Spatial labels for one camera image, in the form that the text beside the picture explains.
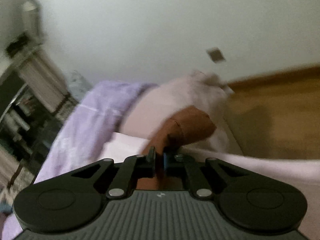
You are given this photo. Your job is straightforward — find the brown padded jacket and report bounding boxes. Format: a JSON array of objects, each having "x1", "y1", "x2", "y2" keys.
[{"x1": 136, "y1": 106, "x2": 216, "y2": 191}]

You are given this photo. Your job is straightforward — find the dark window with hanging clothes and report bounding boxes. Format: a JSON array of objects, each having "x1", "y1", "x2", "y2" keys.
[{"x1": 1, "y1": 70, "x2": 77, "y2": 175}]

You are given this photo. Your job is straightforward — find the purple duvet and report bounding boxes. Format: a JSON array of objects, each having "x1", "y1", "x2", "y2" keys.
[{"x1": 0, "y1": 80, "x2": 160, "y2": 240}]

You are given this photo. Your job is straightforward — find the pink printed blanket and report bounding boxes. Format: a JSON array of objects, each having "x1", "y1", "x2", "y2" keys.
[{"x1": 101, "y1": 72, "x2": 319, "y2": 202}]

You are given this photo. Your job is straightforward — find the covered standing fan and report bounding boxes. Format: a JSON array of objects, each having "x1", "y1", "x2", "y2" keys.
[{"x1": 66, "y1": 70, "x2": 92, "y2": 101}]

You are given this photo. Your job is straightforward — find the right beige striped curtain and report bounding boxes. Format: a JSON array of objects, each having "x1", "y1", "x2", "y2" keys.
[{"x1": 18, "y1": 50, "x2": 69, "y2": 113}]

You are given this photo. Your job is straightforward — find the wall switch plate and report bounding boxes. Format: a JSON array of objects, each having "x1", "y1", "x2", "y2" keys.
[{"x1": 206, "y1": 48, "x2": 226, "y2": 63}]

